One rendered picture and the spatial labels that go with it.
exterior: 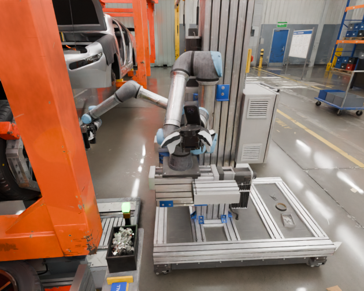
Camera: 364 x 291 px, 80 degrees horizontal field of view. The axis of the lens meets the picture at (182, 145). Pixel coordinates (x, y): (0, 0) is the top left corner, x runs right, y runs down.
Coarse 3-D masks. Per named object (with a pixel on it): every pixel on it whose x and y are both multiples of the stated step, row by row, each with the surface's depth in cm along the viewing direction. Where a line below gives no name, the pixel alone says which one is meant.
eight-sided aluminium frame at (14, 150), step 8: (8, 144) 118; (16, 144) 118; (8, 152) 116; (16, 152) 117; (8, 160) 118; (16, 160) 118; (24, 160) 122; (16, 168) 122; (24, 168) 122; (16, 176) 123; (24, 176) 123; (24, 184) 125; (32, 184) 128
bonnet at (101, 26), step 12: (60, 0) 364; (72, 0) 366; (84, 0) 367; (96, 0) 365; (60, 12) 382; (72, 12) 383; (84, 12) 385; (96, 12) 384; (60, 24) 399; (84, 24) 402; (96, 24) 403
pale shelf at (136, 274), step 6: (138, 252) 120; (138, 258) 116; (138, 264) 113; (108, 270) 110; (138, 270) 110; (108, 276) 108; (114, 276) 108; (120, 276) 108; (132, 276) 108; (138, 276) 108; (132, 282) 105; (138, 282) 105; (102, 288) 102; (108, 288) 102; (132, 288) 102; (138, 288) 105
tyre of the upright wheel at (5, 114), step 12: (0, 108) 122; (0, 120) 117; (0, 144) 116; (0, 156) 115; (0, 168) 115; (0, 180) 116; (12, 180) 124; (0, 192) 122; (12, 192) 124; (24, 192) 134; (36, 192) 146
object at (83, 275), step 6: (84, 264) 120; (78, 270) 117; (84, 270) 117; (90, 270) 124; (78, 276) 114; (84, 276) 116; (90, 276) 124; (72, 282) 111; (78, 282) 111; (84, 282) 116; (72, 288) 108; (78, 288) 108; (84, 288) 115
